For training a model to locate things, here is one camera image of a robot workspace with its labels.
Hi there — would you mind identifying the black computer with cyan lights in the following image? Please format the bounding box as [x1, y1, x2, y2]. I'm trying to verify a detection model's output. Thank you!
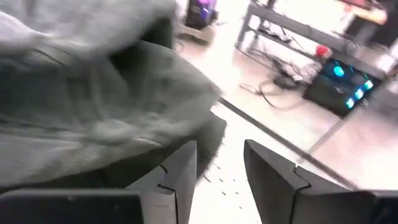
[303, 57, 384, 118]

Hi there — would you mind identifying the grey metal table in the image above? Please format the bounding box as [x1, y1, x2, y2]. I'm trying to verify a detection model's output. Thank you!
[235, 1, 392, 80]

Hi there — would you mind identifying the purple lit device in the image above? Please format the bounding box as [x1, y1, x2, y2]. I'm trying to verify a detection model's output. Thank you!
[184, 0, 219, 30]

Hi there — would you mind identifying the black floor cable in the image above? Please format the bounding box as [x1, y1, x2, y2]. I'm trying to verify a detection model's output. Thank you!
[239, 58, 315, 111]

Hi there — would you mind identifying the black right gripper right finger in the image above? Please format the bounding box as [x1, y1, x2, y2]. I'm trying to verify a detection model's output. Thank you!
[243, 139, 398, 224]

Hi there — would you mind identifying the white perforated shelf riser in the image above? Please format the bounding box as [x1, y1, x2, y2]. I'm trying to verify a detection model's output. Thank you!
[188, 102, 299, 224]

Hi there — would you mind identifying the dark green cotton cap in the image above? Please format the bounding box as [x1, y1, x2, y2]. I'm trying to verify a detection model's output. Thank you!
[0, 0, 178, 60]
[0, 40, 228, 194]

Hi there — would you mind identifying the red round button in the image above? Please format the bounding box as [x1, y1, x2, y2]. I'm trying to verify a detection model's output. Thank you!
[315, 44, 331, 58]

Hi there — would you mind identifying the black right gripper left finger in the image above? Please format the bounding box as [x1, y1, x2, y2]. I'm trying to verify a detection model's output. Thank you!
[0, 139, 198, 224]

